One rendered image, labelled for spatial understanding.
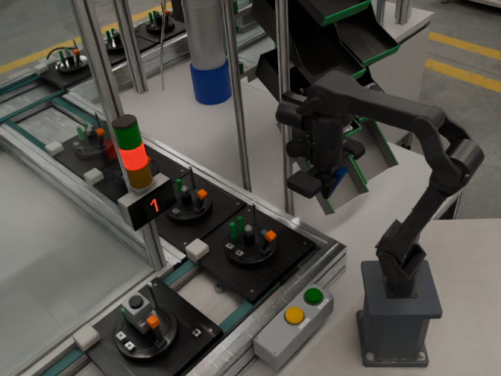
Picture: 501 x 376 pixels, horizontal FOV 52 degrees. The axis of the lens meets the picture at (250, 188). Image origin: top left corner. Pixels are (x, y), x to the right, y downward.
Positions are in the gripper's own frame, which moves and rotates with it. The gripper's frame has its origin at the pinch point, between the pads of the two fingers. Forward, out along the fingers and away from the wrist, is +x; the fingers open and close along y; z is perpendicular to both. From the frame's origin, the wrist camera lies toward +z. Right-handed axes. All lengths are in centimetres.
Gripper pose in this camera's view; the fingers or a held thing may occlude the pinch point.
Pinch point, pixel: (326, 185)
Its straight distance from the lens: 106.1
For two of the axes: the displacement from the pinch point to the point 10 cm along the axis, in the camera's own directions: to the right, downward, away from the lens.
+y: -6.9, 5.1, -5.2
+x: 0.8, 7.6, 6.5
